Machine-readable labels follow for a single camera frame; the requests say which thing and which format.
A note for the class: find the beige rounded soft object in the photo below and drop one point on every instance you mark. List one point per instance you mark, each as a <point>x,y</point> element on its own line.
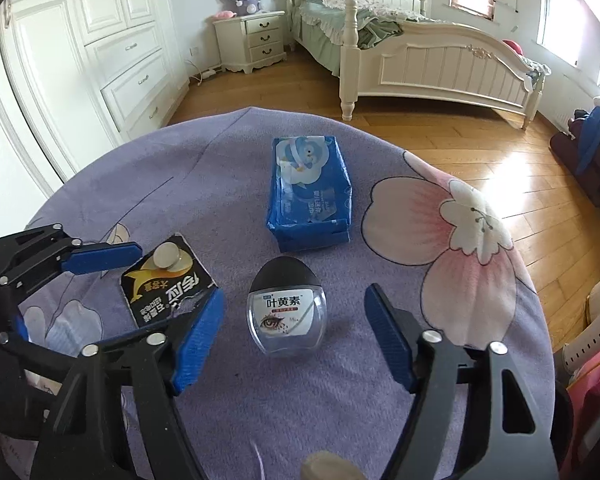
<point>330,467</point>

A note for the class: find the blue garment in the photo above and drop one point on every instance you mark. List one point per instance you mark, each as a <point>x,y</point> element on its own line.
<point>592,140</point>

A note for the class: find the black star sachet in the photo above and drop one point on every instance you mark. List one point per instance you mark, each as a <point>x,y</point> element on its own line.
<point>160,295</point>

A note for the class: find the white power strip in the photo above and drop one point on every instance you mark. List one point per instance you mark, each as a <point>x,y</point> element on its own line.
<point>207,75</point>

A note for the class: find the white wardrobe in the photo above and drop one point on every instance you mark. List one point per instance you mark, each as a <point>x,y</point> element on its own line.
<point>105,35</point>

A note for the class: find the green ruffled bedspread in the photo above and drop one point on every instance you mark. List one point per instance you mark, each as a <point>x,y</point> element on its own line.
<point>325,25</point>

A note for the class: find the pink cushion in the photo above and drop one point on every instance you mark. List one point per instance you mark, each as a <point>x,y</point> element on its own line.
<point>514,47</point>

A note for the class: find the pink bag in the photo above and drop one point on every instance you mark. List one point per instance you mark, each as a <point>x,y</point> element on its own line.
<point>595,400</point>

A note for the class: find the clear eye drops bottle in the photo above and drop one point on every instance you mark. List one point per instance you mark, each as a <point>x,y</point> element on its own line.
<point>285,310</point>

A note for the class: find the white nightstand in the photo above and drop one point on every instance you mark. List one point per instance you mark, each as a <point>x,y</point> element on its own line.
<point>260,40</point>

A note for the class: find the blue wet wipes pack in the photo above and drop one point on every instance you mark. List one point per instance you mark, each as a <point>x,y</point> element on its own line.
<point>305,200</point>

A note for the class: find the pink soft item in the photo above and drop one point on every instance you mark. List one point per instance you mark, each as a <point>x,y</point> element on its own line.
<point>225,14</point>

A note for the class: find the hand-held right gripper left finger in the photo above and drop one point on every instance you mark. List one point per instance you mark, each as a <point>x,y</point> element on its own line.
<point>197,345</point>

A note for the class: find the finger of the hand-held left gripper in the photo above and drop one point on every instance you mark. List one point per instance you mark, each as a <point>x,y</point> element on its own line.
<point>21,327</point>
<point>105,257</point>

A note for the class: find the white ribbed plastic object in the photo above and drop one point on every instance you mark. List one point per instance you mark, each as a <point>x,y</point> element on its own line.
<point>590,347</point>

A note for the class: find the white wooden bed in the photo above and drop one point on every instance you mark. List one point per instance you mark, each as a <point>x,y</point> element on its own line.
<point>430,70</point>

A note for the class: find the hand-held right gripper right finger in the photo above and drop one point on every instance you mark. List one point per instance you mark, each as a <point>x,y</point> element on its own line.
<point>387,340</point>

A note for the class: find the dark red massage chair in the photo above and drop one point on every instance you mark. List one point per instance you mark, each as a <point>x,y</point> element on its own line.
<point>565,150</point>

